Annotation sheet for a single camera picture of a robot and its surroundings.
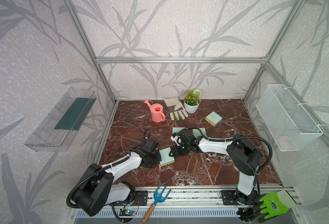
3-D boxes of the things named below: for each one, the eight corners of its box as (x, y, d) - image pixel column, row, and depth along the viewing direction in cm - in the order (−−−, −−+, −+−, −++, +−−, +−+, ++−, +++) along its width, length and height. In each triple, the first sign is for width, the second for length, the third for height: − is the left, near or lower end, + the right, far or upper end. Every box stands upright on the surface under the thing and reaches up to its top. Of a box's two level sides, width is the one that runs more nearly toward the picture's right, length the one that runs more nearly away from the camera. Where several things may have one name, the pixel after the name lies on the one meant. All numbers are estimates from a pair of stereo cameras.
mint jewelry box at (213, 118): (214, 127, 106) (215, 124, 103) (205, 119, 111) (205, 116, 108) (222, 120, 110) (223, 118, 107) (212, 113, 114) (213, 110, 112)
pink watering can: (154, 126, 105) (152, 117, 97) (147, 109, 116) (145, 100, 107) (166, 122, 108) (165, 112, 99) (159, 106, 119) (157, 96, 110)
